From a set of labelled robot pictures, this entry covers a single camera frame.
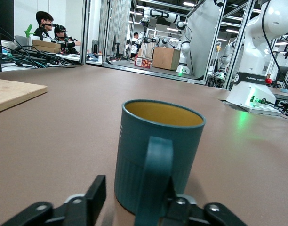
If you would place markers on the tall white background robot arm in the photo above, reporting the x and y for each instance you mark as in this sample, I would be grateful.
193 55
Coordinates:
185 49

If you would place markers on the red patterned box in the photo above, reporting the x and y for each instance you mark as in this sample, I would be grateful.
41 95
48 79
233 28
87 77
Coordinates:
142 63

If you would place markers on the right arm aluminium base plate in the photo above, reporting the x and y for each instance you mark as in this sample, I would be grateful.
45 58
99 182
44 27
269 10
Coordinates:
264 111

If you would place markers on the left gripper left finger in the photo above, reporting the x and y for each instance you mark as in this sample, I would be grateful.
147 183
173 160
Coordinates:
87 207

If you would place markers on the seated person with glasses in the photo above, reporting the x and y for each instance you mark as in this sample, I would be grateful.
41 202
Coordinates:
44 22

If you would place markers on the low white background robot arm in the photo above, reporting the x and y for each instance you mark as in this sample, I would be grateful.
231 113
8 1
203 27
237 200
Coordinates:
158 41

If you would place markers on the teal cup yellow inside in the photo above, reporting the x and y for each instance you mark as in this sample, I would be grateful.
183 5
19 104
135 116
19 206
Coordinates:
134 146

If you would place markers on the seated person with headset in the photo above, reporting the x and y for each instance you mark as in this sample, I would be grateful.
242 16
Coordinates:
64 40

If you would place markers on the flat cardboard box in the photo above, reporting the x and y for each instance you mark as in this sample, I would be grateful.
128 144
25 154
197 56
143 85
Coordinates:
46 43

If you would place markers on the large wooden box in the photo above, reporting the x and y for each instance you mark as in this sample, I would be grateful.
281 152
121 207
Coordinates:
165 58

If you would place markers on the standing person white shirt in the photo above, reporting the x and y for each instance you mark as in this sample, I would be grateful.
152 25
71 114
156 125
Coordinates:
134 44

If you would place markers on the green spray bottle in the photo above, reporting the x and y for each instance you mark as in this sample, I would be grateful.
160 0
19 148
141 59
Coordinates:
28 33

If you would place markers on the black monitor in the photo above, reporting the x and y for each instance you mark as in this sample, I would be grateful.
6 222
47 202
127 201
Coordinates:
115 47

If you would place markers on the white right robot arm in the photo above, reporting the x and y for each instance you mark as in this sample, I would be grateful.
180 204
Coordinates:
252 58

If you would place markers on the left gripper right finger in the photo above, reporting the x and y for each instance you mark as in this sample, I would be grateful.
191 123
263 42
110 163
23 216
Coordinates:
193 214

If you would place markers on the bamboo cutting board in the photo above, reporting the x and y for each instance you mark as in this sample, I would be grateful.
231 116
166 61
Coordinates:
17 91

